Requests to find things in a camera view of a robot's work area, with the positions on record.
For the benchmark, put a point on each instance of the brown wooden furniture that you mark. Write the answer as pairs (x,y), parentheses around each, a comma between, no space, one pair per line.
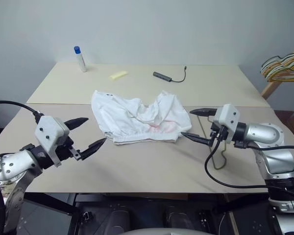
(285,116)

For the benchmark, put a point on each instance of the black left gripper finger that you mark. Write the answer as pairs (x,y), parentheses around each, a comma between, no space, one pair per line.
(93,148)
(77,123)

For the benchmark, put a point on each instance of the white bottle with blue cap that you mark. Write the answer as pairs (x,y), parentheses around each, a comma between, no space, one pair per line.
(82,61)

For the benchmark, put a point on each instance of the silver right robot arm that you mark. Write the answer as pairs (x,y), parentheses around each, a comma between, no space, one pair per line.
(264,133)

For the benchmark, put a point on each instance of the black under-table panel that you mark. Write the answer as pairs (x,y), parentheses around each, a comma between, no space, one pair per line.
(254,220)
(46,218)

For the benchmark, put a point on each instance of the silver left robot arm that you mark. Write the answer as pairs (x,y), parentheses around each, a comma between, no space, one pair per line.
(7,166)

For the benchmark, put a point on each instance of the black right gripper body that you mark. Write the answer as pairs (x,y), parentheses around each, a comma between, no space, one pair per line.
(216,134)

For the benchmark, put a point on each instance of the grey robot torso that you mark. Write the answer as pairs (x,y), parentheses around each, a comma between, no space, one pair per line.
(159,232)

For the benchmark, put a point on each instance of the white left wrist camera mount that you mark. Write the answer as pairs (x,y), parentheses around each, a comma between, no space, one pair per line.
(49,132)

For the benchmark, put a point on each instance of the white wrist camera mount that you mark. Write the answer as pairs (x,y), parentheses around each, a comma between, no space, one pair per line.
(229,117)
(49,132)

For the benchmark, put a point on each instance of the wooden clothes rack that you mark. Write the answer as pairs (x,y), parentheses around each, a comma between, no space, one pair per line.
(272,88)

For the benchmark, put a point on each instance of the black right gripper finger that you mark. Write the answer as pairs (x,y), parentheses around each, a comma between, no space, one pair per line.
(198,140)
(203,112)

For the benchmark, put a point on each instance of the white garment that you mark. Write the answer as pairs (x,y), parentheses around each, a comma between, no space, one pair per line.
(117,115)

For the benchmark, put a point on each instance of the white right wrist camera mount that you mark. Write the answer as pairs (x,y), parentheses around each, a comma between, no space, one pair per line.
(229,117)

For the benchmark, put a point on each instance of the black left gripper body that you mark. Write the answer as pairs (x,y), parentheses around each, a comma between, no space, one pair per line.
(66,149)

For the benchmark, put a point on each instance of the yellow sticky note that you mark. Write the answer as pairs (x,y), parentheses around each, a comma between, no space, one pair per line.
(118,75)

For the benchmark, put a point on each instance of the dark rounded shape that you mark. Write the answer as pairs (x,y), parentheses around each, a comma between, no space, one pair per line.
(120,218)

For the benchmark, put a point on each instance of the stack of clothes hangers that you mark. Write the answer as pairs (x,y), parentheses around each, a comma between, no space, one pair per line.
(291,56)

